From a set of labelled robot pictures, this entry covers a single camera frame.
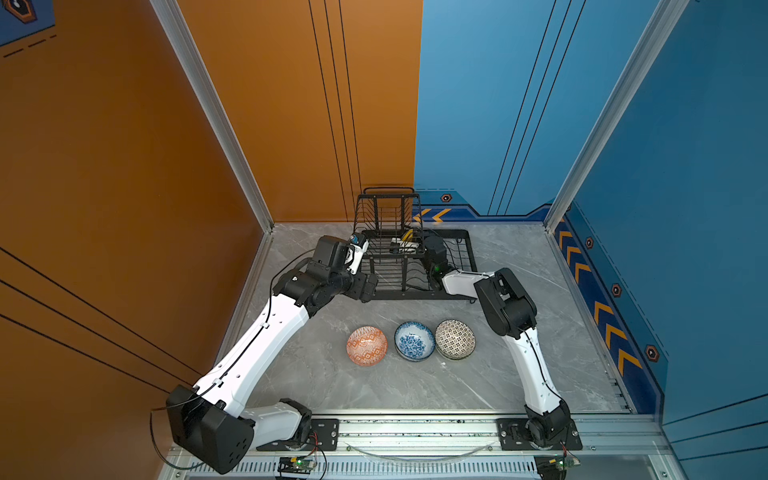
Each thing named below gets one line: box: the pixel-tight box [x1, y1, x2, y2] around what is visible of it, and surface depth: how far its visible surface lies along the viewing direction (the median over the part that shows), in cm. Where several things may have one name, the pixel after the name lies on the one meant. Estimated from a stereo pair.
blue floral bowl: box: [394, 321, 436, 362], surface depth 87 cm
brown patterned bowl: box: [434, 319, 477, 360], surface depth 88 cm
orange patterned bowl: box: [346, 326, 388, 367], surface depth 88 cm
